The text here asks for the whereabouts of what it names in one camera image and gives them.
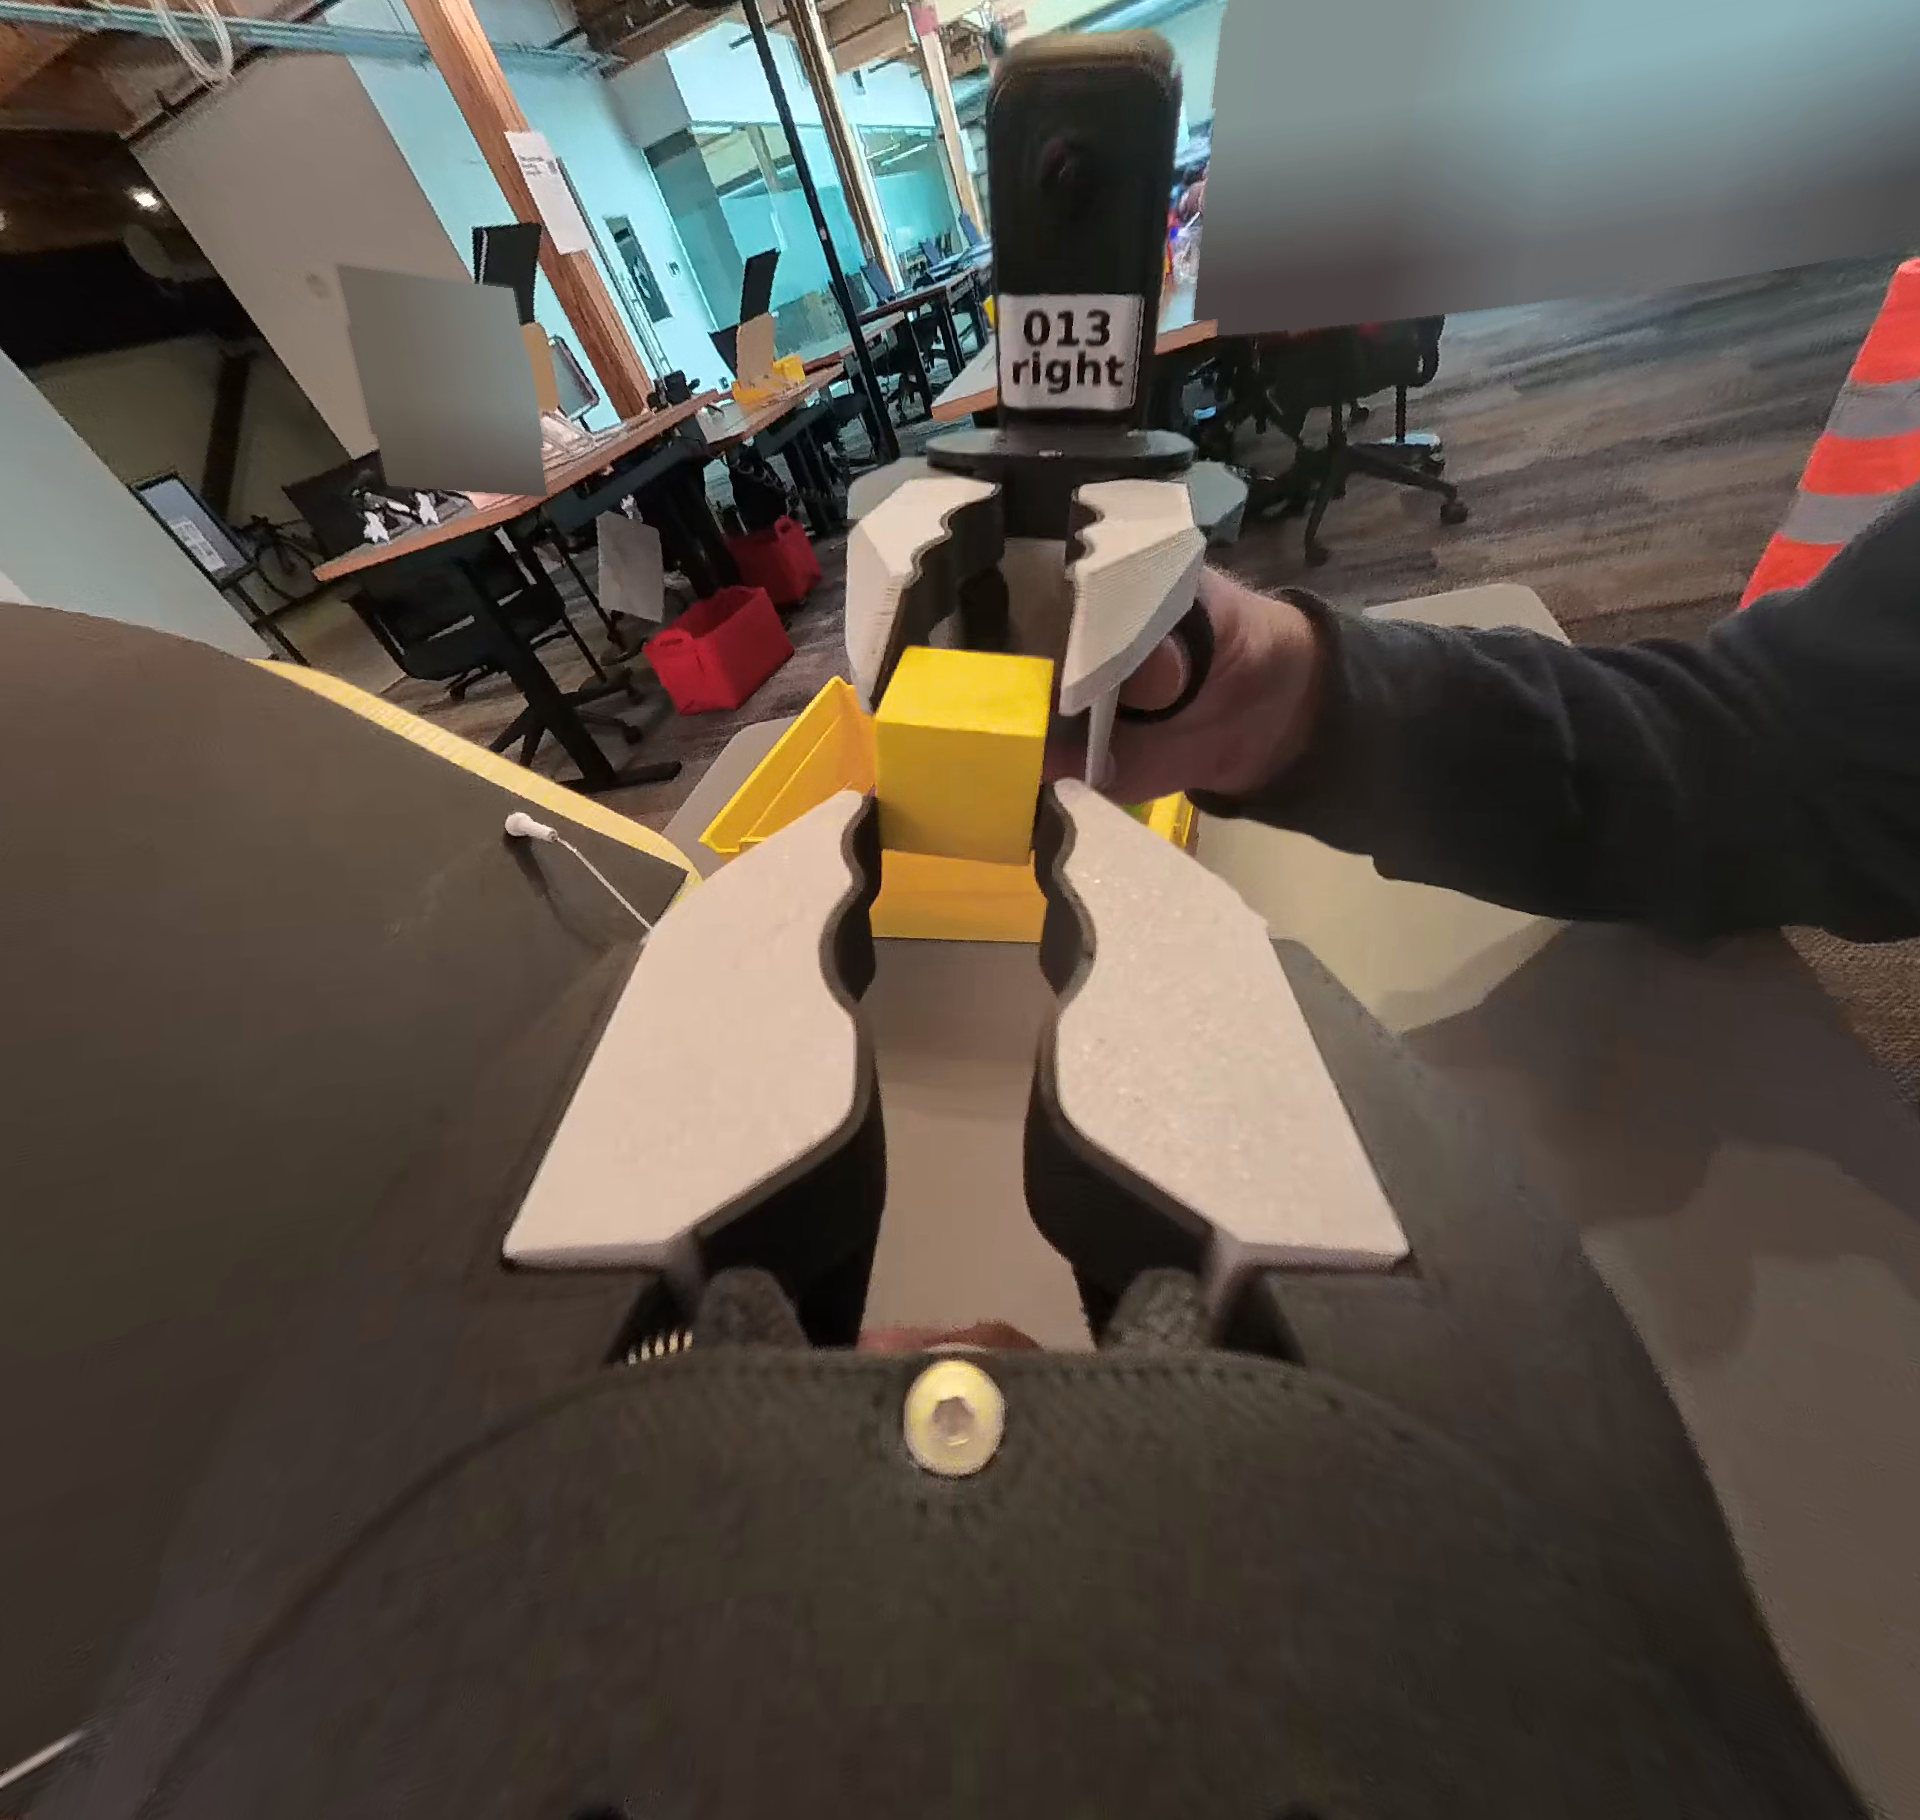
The wooden post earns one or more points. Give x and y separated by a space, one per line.
496 140

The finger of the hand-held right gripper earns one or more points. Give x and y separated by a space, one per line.
1132 575
900 575

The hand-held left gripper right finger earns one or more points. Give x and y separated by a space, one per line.
1231 1087

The wooden desk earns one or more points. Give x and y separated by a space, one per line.
509 502

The yellow toy cube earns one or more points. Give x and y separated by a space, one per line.
960 754

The person's right forearm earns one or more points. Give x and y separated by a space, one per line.
1590 740

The person's right hand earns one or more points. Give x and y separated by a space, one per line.
1246 695

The black office chair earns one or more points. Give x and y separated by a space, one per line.
1366 423

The yellow plastic bin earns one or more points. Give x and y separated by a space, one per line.
782 769

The orange traffic cone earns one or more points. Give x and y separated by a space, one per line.
1845 456

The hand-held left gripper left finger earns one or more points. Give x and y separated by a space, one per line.
690 1102

